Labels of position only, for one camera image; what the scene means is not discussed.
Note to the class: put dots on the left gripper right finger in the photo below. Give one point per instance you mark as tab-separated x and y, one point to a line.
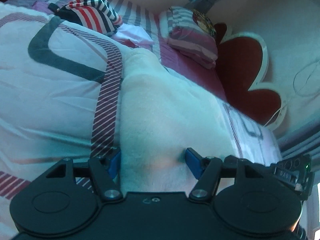
207	173

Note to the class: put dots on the far right grey curtain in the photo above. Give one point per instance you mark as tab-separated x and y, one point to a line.
301	141

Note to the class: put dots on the white folded garment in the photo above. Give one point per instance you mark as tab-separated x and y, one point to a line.
136	34

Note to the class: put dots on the striped purple bed sheet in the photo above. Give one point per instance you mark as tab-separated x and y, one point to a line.
134	14

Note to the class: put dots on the striped folded pillow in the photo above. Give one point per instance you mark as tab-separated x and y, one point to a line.
174	24

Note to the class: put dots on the striped red navy garment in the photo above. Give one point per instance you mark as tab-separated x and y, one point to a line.
97	15

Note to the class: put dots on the patterned white pink quilt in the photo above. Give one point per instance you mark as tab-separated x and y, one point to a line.
60	98

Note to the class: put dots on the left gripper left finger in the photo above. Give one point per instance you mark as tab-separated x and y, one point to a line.
103	171

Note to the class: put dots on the cream knit sweater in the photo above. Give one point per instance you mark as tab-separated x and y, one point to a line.
160	116

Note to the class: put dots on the red white heart headboard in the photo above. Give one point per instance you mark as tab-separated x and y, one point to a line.
241	67

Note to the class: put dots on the yellow patterned cloth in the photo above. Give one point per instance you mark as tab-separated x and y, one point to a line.
201	25

